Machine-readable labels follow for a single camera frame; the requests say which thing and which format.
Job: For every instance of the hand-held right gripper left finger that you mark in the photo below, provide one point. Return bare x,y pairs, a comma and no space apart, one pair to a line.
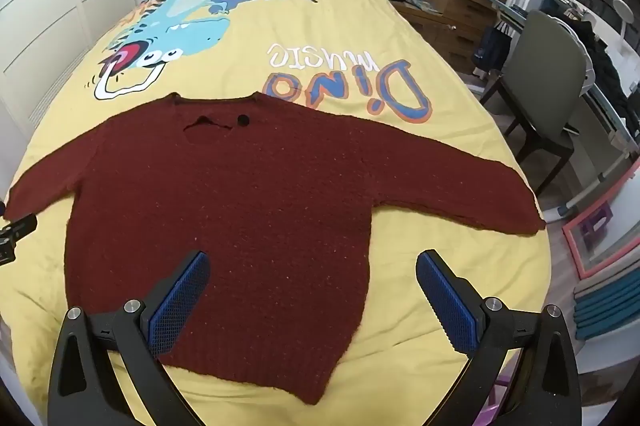
180,301

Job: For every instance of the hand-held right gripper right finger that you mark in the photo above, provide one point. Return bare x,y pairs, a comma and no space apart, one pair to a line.
445,301

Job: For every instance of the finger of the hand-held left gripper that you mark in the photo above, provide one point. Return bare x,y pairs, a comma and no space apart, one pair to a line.
15,230

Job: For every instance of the dark red knit sweater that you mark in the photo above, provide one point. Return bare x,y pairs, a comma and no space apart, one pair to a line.
225,206

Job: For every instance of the yellow printed blanket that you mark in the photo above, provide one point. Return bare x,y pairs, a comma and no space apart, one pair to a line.
395,306

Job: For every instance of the stack of teal mats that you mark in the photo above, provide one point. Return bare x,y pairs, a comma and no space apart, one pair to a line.
610,311

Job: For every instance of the white wardrobe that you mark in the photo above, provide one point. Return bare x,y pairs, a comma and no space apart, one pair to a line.
60,6

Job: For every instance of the grey-green chair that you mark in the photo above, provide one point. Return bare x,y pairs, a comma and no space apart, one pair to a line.
540,71

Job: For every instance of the dark blue bag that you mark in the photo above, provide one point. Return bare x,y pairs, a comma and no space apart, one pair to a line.
492,51

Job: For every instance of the black jacket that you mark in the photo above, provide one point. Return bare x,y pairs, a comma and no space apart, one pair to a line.
607,66

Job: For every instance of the wooden drawer cabinet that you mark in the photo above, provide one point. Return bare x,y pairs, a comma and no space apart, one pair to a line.
465,6

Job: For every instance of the white desk lamp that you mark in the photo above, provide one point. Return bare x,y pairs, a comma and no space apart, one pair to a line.
622,8

